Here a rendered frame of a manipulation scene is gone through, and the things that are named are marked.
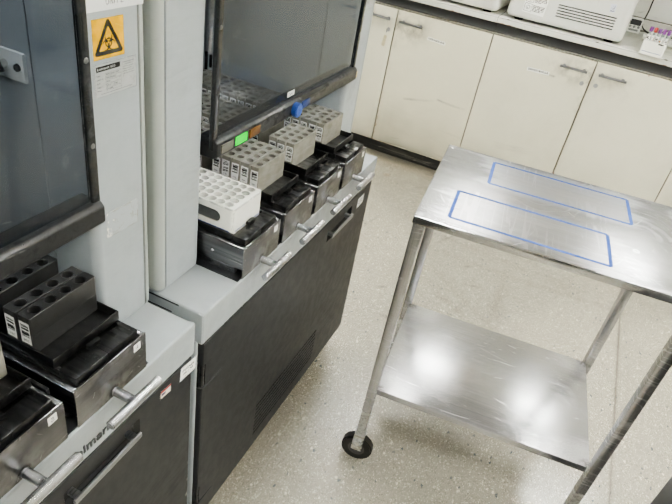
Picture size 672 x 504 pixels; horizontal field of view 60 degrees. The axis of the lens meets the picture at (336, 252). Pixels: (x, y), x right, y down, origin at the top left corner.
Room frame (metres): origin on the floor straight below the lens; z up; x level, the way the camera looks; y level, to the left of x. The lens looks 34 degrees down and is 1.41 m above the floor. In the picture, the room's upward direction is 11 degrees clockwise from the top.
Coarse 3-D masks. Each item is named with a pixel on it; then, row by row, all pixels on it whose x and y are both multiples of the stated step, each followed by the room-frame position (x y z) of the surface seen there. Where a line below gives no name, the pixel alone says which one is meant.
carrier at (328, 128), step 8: (336, 112) 1.43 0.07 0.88; (320, 120) 1.36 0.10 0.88; (328, 120) 1.37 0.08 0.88; (336, 120) 1.40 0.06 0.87; (320, 128) 1.34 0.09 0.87; (328, 128) 1.36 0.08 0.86; (336, 128) 1.41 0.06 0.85; (320, 136) 1.34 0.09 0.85; (328, 136) 1.37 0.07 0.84; (336, 136) 1.42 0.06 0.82
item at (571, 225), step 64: (448, 192) 1.23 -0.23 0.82; (512, 192) 1.30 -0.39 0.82; (576, 192) 1.37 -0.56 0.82; (576, 256) 1.05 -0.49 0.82; (640, 256) 1.10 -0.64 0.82; (448, 320) 1.45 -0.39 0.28; (384, 384) 1.13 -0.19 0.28; (448, 384) 1.17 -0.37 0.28; (512, 384) 1.22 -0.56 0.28; (576, 384) 1.27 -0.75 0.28; (640, 384) 0.98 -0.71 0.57; (576, 448) 1.03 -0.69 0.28
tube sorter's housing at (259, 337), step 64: (192, 0) 0.85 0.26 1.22; (192, 64) 0.85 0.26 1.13; (192, 128) 0.86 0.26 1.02; (192, 192) 0.86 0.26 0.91; (192, 256) 0.87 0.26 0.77; (320, 256) 1.24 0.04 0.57; (192, 320) 0.76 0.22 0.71; (256, 320) 0.94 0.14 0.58; (320, 320) 1.33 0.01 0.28; (192, 384) 0.76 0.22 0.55; (256, 384) 0.98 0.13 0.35; (192, 448) 0.76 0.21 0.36
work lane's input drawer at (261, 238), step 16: (208, 224) 0.91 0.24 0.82; (256, 224) 0.94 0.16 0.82; (272, 224) 0.97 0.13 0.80; (208, 240) 0.89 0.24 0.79; (224, 240) 0.88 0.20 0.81; (240, 240) 0.88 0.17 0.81; (256, 240) 0.91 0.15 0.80; (272, 240) 0.97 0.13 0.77; (224, 256) 0.88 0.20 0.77; (240, 256) 0.87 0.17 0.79; (256, 256) 0.91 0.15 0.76; (288, 256) 0.95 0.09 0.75; (272, 272) 0.89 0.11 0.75
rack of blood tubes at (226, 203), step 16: (208, 176) 1.00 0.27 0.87; (224, 176) 1.01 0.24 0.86; (208, 192) 0.96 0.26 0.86; (224, 192) 0.97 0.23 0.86; (240, 192) 0.96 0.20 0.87; (256, 192) 0.98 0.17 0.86; (208, 208) 0.98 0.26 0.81; (224, 208) 0.90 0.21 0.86; (240, 208) 0.91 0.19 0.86; (256, 208) 0.97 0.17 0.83; (224, 224) 0.90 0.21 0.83; (240, 224) 0.92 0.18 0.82
